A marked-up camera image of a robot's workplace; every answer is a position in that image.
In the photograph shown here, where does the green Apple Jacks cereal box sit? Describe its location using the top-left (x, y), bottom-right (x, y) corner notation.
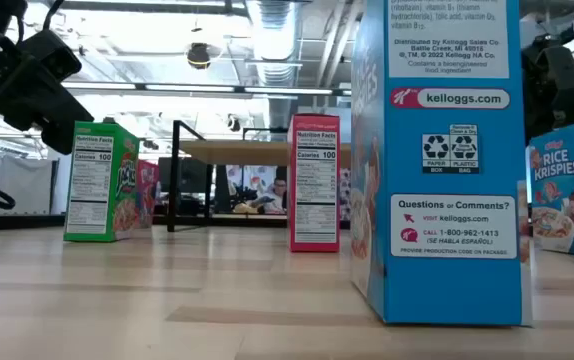
top-left (63, 121), bottom-right (141, 244)

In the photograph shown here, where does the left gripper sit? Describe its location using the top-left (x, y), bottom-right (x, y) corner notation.
top-left (0, 30), bottom-right (94, 156)

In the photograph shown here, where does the person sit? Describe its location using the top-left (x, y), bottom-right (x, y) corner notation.
top-left (249, 177), bottom-right (289, 215)

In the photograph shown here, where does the blue Rice Krispies cereal box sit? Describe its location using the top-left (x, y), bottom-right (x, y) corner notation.
top-left (349, 0), bottom-right (535, 327)
top-left (525, 119), bottom-right (574, 259)

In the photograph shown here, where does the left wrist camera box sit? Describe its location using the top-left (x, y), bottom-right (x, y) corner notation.
top-left (16, 28), bottom-right (84, 84)

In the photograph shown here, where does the white partition screen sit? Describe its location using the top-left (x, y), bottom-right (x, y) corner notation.
top-left (0, 157), bottom-right (58, 216)

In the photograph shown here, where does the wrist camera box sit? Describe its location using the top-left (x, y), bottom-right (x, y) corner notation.
top-left (16, 28), bottom-right (84, 84)
top-left (535, 45), bottom-right (574, 92)

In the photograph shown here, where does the white round column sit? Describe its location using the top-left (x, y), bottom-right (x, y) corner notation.
top-left (50, 149), bottom-right (71, 215)

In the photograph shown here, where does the long ceiling light strip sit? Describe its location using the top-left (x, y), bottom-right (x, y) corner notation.
top-left (61, 81), bottom-right (353, 97)

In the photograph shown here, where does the silver ceiling ventilation duct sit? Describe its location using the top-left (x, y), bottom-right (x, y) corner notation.
top-left (246, 0), bottom-right (301, 89)

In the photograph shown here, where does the dark background monitor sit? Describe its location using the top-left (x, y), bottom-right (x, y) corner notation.
top-left (156, 157), bottom-right (214, 195)

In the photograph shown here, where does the black dome with yellow ring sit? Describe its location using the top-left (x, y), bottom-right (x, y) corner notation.
top-left (185, 42), bottom-right (213, 70)

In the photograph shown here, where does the red Froot Loops cereal box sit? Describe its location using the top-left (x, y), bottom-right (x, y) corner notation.
top-left (287, 113), bottom-right (342, 253)
top-left (135, 159), bottom-right (161, 230)

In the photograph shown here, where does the wooden shelf black metal frame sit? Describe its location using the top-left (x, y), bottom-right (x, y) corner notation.
top-left (166, 119), bottom-right (353, 234)

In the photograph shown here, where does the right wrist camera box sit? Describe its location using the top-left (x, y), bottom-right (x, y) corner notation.
top-left (535, 45), bottom-right (574, 92)

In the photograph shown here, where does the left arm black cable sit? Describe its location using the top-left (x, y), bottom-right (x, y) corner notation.
top-left (41, 0), bottom-right (67, 32)

